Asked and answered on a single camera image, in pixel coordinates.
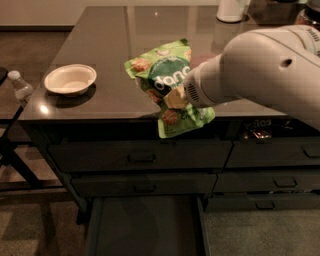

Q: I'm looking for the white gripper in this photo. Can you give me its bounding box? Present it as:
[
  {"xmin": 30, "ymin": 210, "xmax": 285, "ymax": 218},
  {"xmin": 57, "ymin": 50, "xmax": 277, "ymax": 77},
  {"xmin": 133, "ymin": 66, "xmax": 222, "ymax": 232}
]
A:
[{"xmin": 164, "ymin": 65, "xmax": 213, "ymax": 109}]

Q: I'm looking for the green rice chip bag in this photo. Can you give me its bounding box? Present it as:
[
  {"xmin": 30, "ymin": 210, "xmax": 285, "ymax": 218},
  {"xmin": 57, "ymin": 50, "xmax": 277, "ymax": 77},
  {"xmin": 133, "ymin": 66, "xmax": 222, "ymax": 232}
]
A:
[{"xmin": 124, "ymin": 39, "xmax": 215, "ymax": 139}]

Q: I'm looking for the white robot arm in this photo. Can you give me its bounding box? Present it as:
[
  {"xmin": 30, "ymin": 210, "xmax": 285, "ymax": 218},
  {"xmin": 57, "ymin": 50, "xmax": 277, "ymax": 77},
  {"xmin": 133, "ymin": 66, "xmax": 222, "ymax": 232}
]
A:
[{"xmin": 164, "ymin": 25, "xmax": 320, "ymax": 130}]

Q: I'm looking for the middle left drawer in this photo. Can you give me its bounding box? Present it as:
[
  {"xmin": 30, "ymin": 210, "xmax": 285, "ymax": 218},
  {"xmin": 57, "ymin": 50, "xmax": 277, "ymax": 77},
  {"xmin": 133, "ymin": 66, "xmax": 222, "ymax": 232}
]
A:
[{"xmin": 71, "ymin": 173, "xmax": 217, "ymax": 198}]

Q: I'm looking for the dark snack bag in drawer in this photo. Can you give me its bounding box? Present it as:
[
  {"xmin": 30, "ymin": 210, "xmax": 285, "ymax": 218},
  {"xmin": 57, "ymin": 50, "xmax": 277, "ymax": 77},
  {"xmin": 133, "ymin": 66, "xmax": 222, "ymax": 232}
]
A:
[{"xmin": 242, "ymin": 119, "xmax": 272, "ymax": 139}]

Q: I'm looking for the top left drawer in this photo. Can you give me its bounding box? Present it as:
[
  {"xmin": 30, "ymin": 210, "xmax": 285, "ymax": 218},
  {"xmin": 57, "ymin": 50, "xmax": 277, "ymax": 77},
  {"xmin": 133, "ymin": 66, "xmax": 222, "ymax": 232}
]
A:
[{"xmin": 48, "ymin": 139, "xmax": 232, "ymax": 173}]

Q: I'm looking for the top right drawer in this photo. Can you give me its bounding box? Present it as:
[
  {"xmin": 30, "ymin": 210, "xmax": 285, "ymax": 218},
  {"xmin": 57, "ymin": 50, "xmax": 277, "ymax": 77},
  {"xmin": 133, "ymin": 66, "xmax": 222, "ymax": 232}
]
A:
[{"xmin": 226, "ymin": 137, "xmax": 320, "ymax": 168}]

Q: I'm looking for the middle right drawer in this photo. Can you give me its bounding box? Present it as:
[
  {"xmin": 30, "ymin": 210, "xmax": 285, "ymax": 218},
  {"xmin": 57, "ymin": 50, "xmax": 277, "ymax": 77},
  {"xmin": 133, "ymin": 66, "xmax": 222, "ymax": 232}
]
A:
[{"xmin": 214, "ymin": 169, "xmax": 320, "ymax": 193}]

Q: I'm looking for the open bottom left drawer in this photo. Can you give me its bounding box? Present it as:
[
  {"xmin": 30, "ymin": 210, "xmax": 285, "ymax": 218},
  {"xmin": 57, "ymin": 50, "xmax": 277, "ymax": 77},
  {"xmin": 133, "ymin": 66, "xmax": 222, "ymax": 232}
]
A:
[{"xmin": 84, "ymin": 195, "xmax": 210, "ymax": 256}]

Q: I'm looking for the bottom right drawer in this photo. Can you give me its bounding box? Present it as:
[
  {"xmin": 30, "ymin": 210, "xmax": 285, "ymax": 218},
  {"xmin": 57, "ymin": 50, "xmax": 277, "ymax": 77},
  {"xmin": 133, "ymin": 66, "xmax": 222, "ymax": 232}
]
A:
[{"xmin": 206, "ymin": 193, "xmax": 320, "ymax": 212}]

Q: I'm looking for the white cylindrical container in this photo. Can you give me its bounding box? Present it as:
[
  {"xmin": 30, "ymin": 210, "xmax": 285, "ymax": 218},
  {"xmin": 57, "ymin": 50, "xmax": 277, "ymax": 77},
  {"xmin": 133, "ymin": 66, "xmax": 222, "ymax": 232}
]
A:
[{"xmin": 216, "ymin": 0, "xmax": 246, "ymax": 23}]

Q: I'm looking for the white paper bowl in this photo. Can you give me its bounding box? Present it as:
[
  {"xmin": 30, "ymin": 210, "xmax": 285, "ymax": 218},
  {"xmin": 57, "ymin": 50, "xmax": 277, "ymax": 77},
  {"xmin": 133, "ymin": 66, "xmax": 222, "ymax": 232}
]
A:
[{"xmin": 44, "ymin": 64, "xmax": 97, "ymax": 96}]

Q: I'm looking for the clear plastic water bottle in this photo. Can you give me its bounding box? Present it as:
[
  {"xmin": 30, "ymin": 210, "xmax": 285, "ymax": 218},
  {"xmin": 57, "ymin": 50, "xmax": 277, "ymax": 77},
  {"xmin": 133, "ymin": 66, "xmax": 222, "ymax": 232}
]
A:
[{"xmin": 8, "ymin": 70, "xmax": 34, "ymax": 107}]

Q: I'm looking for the glass jar of snacks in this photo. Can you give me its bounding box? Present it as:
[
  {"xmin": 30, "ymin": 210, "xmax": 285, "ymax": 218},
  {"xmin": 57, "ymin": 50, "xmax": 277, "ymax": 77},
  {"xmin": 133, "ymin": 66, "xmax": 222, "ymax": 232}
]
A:
[{"xmin": 295, "ymin": 0, "xmax": 320, "ymax": 31}]

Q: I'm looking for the black side table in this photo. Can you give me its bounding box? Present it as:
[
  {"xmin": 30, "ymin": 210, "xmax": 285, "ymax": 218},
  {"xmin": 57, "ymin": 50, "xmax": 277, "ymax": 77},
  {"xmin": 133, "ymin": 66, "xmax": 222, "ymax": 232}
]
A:
[{"xmin": 0, "ymin": 67, "xmax": 62, "ymax": 192}]

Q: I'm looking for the dark drawer cabinet frame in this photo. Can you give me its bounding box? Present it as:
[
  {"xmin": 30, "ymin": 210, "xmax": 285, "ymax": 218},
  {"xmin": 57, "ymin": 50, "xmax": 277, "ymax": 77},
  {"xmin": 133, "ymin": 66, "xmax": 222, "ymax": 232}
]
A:
[{"xmin": 24, "ymin": 116, "xmax": 320, "ymax": 213}]

